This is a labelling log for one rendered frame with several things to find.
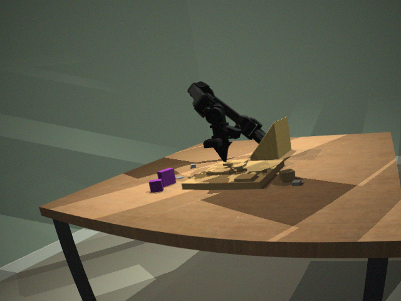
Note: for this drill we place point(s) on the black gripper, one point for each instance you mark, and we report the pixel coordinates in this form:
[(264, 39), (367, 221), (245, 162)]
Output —
[(218, 142)]

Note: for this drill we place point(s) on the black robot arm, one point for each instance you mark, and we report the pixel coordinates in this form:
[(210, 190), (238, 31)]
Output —
[(206, 104)]

